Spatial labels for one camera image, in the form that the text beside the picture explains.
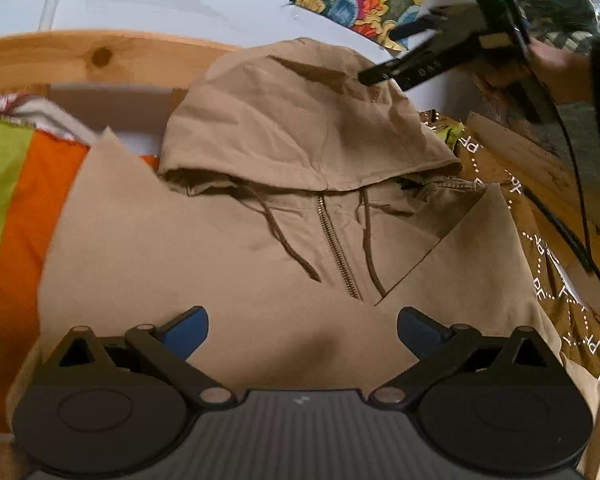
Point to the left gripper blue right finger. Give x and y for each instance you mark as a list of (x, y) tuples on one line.
[(440, 350)]

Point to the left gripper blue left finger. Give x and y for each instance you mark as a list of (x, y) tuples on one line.
[(164, 349)]

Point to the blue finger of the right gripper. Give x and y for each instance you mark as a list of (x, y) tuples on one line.
[(435, 19), (420, 65)]

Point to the beige hooded zip jacket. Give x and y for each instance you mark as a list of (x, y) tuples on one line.
[(290, 219)]

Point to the person's right hand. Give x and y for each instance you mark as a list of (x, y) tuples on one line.
[(566, 75)]

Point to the colourful patchwork brown bedsheet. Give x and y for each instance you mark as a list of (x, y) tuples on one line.
[(10, 259)]

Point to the wooden bed headboard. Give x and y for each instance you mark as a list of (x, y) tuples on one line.
[(86, 80)]

